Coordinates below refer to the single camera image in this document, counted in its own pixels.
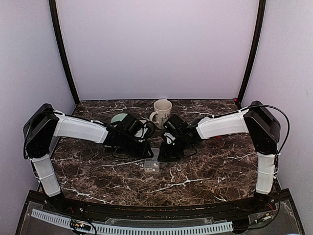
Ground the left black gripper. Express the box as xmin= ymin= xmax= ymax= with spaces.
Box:
xmin=120 ymin=134 xmax=154 ymax=159

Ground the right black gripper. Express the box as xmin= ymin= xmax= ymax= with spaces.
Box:
xmin=158 ymin=134 xmax=189 ymax=162

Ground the clear plastic pill organizer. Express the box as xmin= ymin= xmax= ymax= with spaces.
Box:
xmin=144 ymin=148 xmax=160 ymax=174

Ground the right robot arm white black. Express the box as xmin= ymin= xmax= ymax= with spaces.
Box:
xmin=158 ymin=101 xmax=281 ymax=212

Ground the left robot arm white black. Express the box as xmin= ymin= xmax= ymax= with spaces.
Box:
xmin=23 ymin=103 xmax=155 ymax=213

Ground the celadon bowl on tray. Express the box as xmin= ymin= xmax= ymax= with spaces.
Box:
xmin=111 ymin=113 xmax=128 ymax=123

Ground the cream ceramic mug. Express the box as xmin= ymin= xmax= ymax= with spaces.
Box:
xmin=149 ymin=99 xmax=172 ymax=129

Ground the small circuit board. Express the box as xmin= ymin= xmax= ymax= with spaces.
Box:
xmin=70 ymin=220 xmax=91 ymax=231

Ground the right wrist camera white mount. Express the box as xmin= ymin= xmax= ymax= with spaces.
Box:
xmin=164 ymin=132 xmax=176 ymax=144

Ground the white slotted cable duct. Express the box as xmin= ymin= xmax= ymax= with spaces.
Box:
xmin=30 ymin=209 xmax=234 ymax=235

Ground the black front table rail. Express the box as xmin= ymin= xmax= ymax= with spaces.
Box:
xmin=55 ymin=198 xmax=256 ymax=220

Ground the left black frame post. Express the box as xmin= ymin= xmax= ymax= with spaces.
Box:
xmin=48 ymin=0 xmax=80 ymax=106

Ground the black frame post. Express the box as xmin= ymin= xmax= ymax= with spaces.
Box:
xmin=48 ymin=0 xmax=80 ymax=106
xmin=237 ymin=0 xmax=267 ymax=104

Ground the right black frame post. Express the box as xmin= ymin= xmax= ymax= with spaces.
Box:
xmin=237 ymin=0 xmax=267 ymax=104

